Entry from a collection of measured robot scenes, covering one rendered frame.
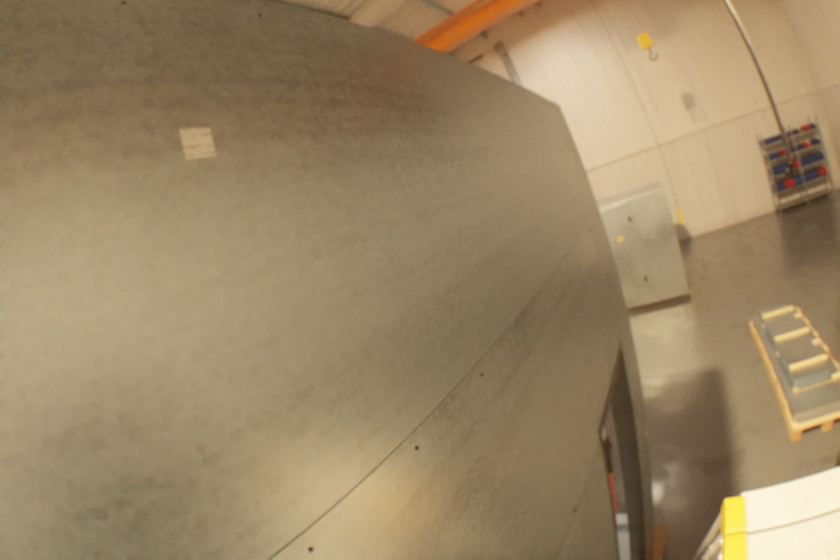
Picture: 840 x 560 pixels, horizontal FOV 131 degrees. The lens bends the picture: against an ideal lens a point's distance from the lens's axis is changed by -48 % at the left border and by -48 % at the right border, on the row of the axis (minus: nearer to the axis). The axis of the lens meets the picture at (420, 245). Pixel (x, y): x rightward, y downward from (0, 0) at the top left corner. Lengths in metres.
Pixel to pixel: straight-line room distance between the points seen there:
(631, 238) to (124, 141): 6.92
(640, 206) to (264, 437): 6.76
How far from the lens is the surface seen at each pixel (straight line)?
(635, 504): 2.35
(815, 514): 0.69
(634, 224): 6.93
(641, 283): 7.21
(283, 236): 0.34
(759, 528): 0.66
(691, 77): 11.52
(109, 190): 0.31
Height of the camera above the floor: 2.86
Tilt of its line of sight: 2 degrees down
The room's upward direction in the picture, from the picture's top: 21 degrees counter-clockwise
